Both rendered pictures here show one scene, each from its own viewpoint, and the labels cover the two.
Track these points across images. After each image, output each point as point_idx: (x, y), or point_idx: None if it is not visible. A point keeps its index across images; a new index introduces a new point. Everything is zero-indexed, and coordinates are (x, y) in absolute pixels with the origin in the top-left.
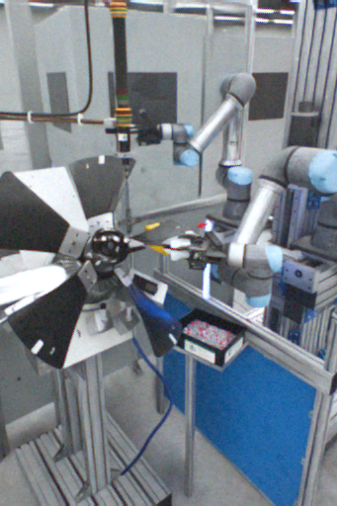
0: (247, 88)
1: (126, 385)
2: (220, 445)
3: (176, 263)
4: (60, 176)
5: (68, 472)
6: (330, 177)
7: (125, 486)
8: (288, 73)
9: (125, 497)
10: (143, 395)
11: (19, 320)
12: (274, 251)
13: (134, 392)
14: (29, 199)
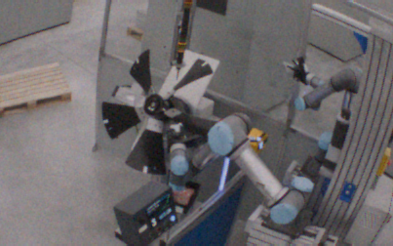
0: (338, 79)
1: (236, 231)
2: None
3: None
4: (212, 64)
5: None
6: (212, 140)
7: (157, 241)
8: None
9: (151, 242)
10: (232, 240)
11: (104, 105)
12: (176, 159)
13: (232, 236)
14: (146, 63)
